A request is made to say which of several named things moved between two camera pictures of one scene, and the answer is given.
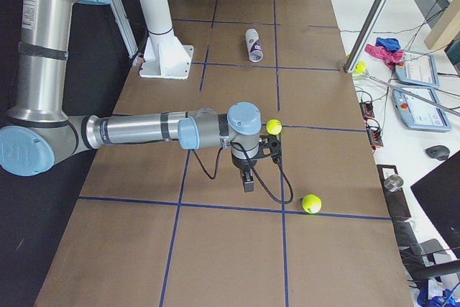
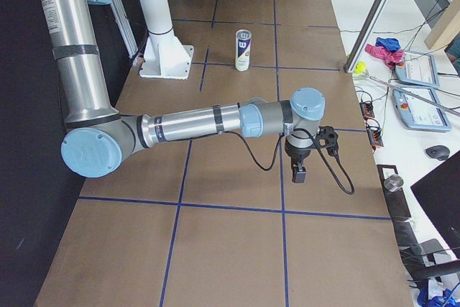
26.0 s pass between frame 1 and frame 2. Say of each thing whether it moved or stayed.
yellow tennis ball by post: stayed
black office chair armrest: stayed
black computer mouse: stayed
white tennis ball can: moved
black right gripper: moved
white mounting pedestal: stayed
